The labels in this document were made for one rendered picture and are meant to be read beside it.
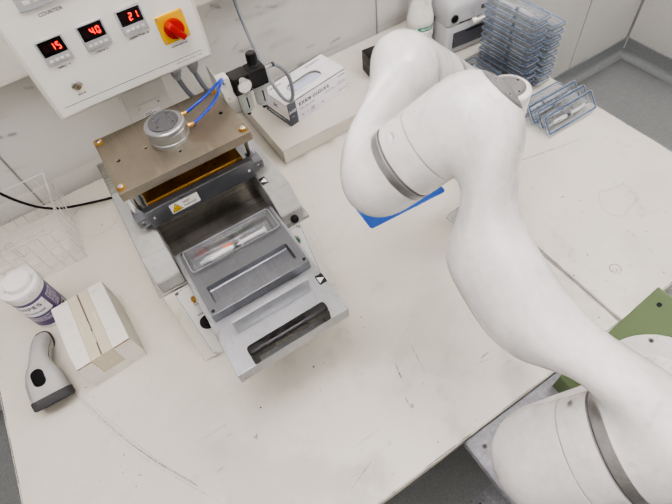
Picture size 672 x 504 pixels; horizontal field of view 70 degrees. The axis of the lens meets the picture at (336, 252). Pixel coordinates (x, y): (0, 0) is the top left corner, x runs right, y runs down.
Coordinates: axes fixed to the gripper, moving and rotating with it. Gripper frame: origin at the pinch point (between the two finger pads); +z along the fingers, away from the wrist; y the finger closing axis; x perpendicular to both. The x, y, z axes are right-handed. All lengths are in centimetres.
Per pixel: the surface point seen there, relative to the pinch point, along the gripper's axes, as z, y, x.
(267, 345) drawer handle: -18, -8, 62
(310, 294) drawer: -15, -3, 50
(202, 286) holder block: -17, 10, 65
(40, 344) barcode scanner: 1, 35, 100
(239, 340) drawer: -15, -2, 65
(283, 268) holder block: -17, 4, 51
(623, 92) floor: 82, 43, -167
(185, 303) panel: -7, 17, 69
